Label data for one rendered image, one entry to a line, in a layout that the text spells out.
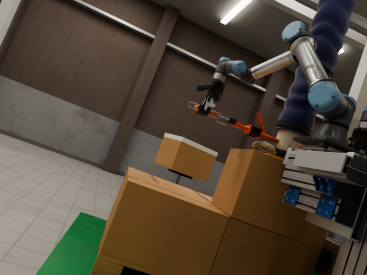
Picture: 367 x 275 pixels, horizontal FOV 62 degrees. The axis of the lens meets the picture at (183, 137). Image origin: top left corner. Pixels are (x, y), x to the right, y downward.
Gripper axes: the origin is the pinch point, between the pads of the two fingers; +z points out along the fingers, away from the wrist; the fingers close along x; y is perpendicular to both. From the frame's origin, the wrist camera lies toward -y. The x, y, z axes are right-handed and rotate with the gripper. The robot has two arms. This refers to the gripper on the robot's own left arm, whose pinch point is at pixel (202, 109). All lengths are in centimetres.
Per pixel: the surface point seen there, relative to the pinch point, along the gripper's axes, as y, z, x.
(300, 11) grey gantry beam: 105, -205, 180
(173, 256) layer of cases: 11, 83, -19
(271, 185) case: 49, 28, -19
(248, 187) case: 37, 34, -19
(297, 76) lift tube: 50, -45, 0
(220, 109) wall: 135, -122, 534
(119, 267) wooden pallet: -14, 97, -19
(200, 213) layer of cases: 16, 56, -19
